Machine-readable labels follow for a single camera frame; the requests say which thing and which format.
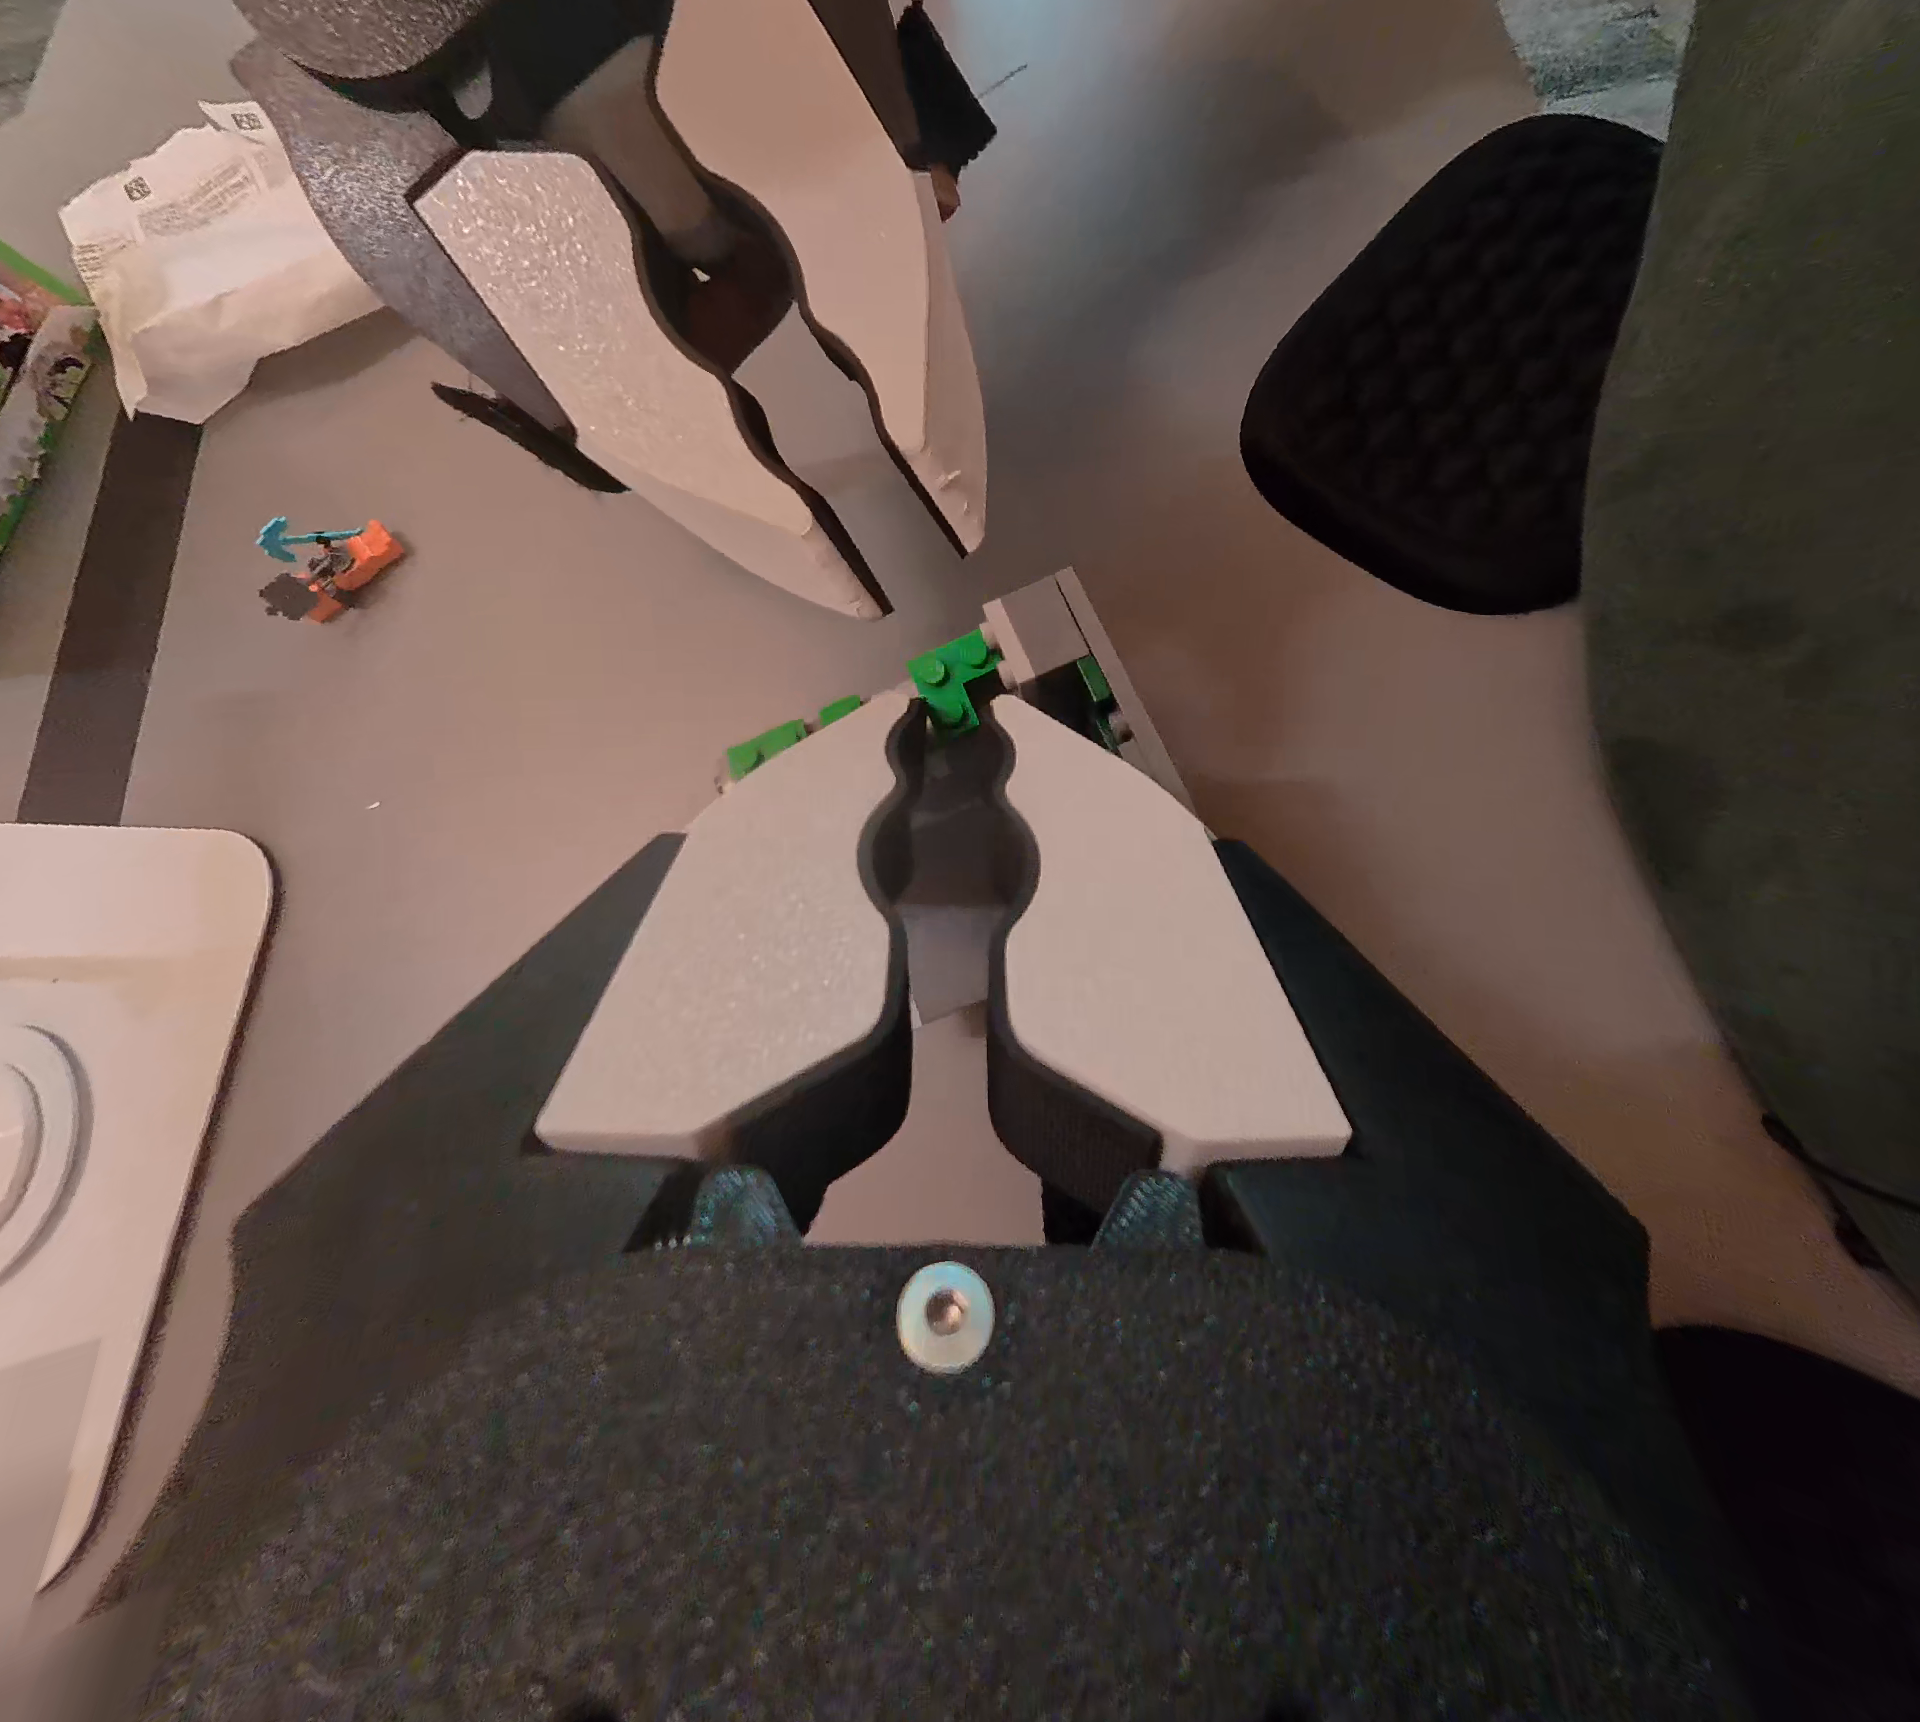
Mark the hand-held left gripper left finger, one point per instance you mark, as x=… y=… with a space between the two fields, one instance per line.
x=723 y=999

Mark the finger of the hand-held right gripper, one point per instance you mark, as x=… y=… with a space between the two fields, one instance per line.
x=844 y=194
x=596 y=326

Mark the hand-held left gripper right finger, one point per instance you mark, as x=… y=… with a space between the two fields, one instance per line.
x=1172 y=999

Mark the green corner brick plate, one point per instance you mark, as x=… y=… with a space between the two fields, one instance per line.
x=773 y=746
x=953 y=683

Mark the small green brick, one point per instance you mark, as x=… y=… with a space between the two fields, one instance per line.
x=844 y=715

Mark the grey brick build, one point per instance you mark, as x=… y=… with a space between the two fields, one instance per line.
x=1033 y=617

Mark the white and wooden book stand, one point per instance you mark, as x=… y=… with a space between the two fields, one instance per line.
x=103 y=1071

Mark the small orange brick figure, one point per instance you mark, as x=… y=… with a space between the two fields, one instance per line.
x=328 y=566

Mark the white paper bag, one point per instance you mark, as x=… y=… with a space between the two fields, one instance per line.
x=196 y=260

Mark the green toy brick set box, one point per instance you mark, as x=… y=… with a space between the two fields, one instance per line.
x=41 y=401

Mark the black mesh chair armrest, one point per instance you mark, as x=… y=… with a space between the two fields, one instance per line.
x=1436 y=375

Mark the person's green sweatshirt torso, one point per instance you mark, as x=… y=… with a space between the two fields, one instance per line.
x=1758 y=553

